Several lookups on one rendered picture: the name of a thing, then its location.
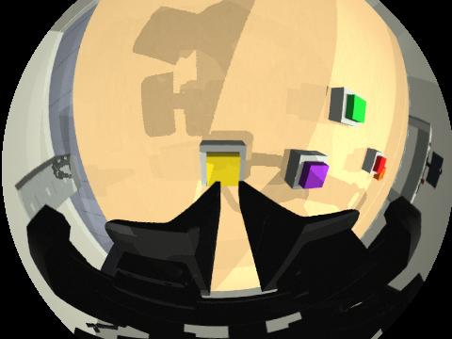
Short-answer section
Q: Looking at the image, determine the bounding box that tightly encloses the small orange block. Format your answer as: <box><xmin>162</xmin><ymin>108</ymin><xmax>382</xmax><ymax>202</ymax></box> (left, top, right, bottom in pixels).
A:
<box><xmin>373</xmin><ymin>167</ymin><xmax>387</xmax><ymax>180</ymax></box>

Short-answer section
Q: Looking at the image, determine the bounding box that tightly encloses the purple button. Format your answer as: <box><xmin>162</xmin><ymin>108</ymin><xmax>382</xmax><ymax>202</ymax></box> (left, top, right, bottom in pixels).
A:
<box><xmin>284</xmin><ymin>150</ymin><xmax>330</xmax><ymax>189</ymax></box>

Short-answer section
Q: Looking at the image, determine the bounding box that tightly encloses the yellow button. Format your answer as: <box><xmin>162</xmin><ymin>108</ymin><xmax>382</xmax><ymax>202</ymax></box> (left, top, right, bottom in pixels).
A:
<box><xmin>199</xmin><ymin>140</ymin><xmax>248</xmax><ymax>187</ymax></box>

